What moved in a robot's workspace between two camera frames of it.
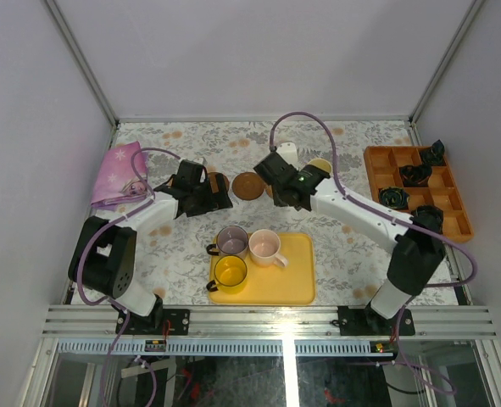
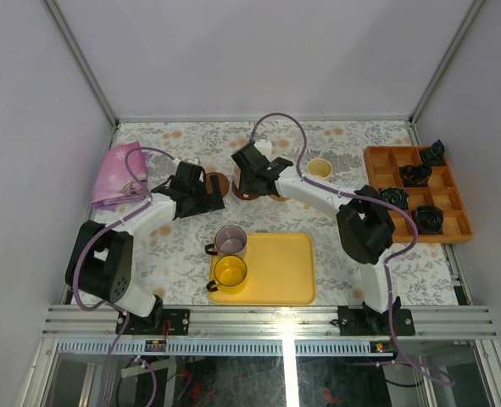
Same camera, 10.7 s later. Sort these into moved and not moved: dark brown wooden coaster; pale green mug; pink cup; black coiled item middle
Moved: pink cup
Not moved: black coiled item middle; dark brown wooden coaster; pale green mug
